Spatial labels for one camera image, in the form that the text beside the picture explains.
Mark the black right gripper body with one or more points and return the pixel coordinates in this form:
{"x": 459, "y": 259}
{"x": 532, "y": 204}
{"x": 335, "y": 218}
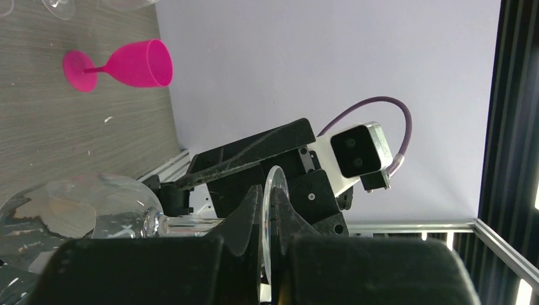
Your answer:
{"x": 305, "y": 184}

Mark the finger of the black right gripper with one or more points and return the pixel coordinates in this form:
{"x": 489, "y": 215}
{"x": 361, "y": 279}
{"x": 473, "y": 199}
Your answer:
{"x": 252, "y": 153}

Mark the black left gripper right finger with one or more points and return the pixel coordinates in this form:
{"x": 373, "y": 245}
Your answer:
{"x": 311, "y": 268}

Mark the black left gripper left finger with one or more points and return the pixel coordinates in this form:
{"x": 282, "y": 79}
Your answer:
{"x": 222, "y": 267}

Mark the pink wine glass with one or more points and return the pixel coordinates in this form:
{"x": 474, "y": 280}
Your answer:
{"x": 143, "y": 64}

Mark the clear stemmed wine glass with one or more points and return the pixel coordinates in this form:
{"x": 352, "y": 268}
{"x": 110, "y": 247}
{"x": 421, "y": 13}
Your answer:
{"x": 128, "y": 5}

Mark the clear tall flute glass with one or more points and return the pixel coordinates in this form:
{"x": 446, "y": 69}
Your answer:
{"x": 62, "y": 9}

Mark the clear patterned tumbler glass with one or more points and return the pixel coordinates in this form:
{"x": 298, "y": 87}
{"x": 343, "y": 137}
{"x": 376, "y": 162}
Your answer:
{"x": 6, "y": 7}

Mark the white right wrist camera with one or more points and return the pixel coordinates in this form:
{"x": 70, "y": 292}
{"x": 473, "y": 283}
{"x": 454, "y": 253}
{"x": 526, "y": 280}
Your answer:
{"x": 358, "y": 154}

